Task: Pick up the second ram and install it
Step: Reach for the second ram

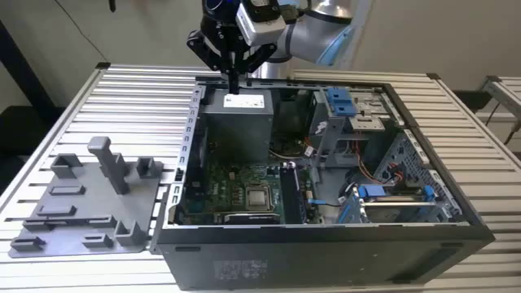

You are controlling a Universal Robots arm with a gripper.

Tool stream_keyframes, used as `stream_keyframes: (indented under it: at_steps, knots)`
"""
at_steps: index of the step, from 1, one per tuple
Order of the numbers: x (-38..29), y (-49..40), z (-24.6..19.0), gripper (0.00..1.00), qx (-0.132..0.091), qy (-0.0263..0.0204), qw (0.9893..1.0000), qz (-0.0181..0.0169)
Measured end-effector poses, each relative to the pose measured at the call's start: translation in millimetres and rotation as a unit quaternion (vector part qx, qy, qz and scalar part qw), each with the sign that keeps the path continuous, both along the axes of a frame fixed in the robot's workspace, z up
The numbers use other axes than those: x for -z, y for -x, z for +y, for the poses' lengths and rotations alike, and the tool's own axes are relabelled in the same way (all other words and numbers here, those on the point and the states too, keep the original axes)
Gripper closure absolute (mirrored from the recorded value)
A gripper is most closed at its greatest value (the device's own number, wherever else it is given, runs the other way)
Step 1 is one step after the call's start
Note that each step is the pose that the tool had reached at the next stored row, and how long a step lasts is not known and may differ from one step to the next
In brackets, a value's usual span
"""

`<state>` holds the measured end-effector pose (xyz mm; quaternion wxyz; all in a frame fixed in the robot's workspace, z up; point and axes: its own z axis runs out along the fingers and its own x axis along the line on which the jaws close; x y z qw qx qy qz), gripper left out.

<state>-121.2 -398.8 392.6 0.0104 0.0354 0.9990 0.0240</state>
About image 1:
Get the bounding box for blue plastic drive latch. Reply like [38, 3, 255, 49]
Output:
[325, 87, 354, 117]

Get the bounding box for black RAM slot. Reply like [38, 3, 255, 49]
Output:
[281, 167, 298, 223]

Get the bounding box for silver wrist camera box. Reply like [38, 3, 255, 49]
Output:
[234, 0, 286, 48]

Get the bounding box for silver CPU in socket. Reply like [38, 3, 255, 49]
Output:
[245, 183, 274, 212]

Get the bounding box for grey metal drive cage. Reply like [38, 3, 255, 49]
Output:
[309, 88, 402, 167]

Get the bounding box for green motherboard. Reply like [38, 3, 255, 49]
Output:
[181, 163, 325, 226]

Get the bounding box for black PC case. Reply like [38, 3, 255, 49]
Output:
[147, 75, 495, 291]

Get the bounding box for thin black wall cable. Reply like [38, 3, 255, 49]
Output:
[53, 0, 109, 64]

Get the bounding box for grey plastic parts rack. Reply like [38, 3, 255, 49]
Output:
[7, 136, 166, 259]

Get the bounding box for grey power supply unit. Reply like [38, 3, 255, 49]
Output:
[199, 90, 274, 164]

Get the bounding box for grey metal disk bay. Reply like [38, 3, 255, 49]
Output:
[337, 179, 463, 225]

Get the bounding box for black box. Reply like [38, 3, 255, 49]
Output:
[450, 89, 494, 115]

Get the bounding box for black graphics card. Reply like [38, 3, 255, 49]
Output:
[213, 212, 282, 226]

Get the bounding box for orange wires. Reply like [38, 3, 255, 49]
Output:
[351, 139, 406, 186]

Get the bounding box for hard disk in blue carrier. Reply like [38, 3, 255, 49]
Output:
[353, 184, 438, 223]

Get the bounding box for black furniture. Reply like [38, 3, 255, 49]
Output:
[0, 20, 65, 184]

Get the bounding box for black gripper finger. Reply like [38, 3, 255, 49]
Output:
[185, 29, 235, 94]
[233, 43, 278, 94]

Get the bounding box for metal slat side table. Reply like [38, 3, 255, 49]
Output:
[474, 74, 521, 123]

